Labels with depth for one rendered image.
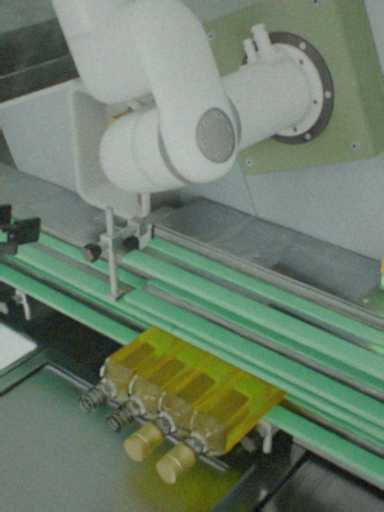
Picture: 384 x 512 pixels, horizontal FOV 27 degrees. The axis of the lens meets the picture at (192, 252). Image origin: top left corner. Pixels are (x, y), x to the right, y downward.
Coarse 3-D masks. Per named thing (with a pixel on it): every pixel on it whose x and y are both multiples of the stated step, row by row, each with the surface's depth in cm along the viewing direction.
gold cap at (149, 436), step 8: (144, 424) 108; (152, 424) 107; (136, 432) 107; (144, 432) 106; (152, 432) 107; (160, 432) 107; (128, 440) 105; (136, 440) 105; (144, 440) 106; (152, 440) 106; (160, 440) 107; (128, 448) 106; (136, 448) 105; (144, 448) 105; (152, 448) 106; (136, 456) 106; (144, 456) 105
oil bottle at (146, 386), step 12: (180, 348) 120; (192, 348) 120; (156, 360) 118; (168, 360) 118; (180, 360) 118; (192, 360) 118; (144, 372) 115; (156, 372) 115; (168, 372) 115; (180, 372) 115; (132, 384) 114; (144, 384) 113; (156, 384) 113; (168, 384) 113; (132, 396) 113; (144, 396) 112; (156, 396) 112; (144, 408) 113; (156, 408) 113
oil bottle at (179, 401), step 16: (192, 368) 116; (208, 368) 116; (224, 368) 116; (240, 368) 117; (176, 384) 113; (192, 384) 113; (208, 384) 113; (160, 400) 111; (176, 400) 110; (192, 400) 110; (176, 416) 109; (176, 432) 110
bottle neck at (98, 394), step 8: (96, 384) 115; (104, 384) 115; (88, 392) 114; (96, 392) 114; (104, 392) 114; (112, 392) 115; (80, 400) 114; (88, 400) 112; (96, 400) 113; (104, 400) 114; (80, 408) 114; (88, 408) 114; (96, 408) 114
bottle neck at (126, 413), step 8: (128, 400) 113; (136, 400) 112; (120, 408) 111; (128, 408) 111; (136, 408) 112; (112, 416) 110; (120, 416) 110; (128, 416) 110; (136, 416) 112; (112, 424) 111; (120, 424) 109; (128, 424) 111
